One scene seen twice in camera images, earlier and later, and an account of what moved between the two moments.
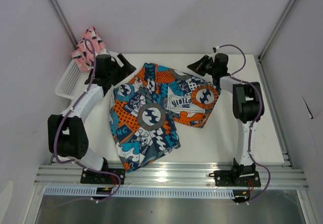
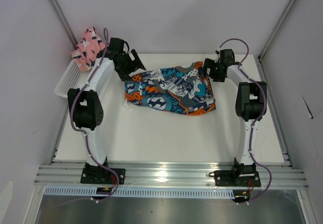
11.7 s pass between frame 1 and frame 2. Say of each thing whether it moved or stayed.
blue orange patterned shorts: moved
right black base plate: stayed
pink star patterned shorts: stayed
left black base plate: stayed
